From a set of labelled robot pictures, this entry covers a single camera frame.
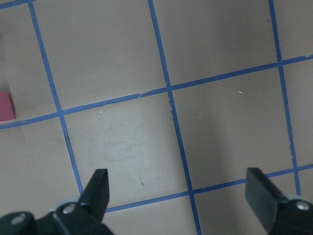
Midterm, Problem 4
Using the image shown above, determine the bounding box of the red foam block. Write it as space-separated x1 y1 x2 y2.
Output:
0 92 15 123

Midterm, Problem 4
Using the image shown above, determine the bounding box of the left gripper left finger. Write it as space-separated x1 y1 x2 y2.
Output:
0 169 113 235

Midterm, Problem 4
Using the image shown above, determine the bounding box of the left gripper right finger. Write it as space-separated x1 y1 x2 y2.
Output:
245 167 313 235

